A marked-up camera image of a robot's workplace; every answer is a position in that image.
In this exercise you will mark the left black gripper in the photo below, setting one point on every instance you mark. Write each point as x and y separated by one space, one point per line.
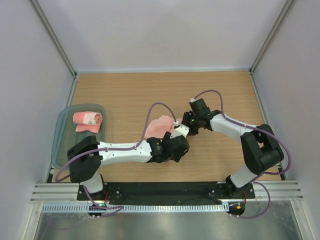
167 137

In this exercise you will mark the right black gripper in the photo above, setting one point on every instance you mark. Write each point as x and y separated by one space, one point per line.
187 116

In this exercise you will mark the plain pink towel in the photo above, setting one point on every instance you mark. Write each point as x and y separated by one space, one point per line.
157 128

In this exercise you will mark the pink bunny towel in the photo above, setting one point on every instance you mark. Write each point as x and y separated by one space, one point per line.
87 121

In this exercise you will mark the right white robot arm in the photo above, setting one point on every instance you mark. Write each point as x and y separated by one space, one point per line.
261 151

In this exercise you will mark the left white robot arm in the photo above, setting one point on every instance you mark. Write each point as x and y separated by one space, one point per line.
88 155

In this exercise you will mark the clear glass tray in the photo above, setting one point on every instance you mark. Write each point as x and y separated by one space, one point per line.
65 135

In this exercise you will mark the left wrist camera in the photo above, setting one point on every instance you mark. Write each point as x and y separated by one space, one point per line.
179 130

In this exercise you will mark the white slotted cable duct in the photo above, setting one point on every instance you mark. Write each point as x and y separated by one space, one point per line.
90 208

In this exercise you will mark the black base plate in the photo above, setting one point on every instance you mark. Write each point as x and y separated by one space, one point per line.
120 191

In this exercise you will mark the aluminium front rail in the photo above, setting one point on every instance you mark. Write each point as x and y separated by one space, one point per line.
284 190

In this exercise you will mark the right aluminium frame post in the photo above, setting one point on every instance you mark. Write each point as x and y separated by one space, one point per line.
279 21

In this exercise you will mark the aluminium frame post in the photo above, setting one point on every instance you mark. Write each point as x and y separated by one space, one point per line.
279 21
52 35

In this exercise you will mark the left aluminium frame post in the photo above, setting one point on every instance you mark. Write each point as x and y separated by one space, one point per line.
52 35

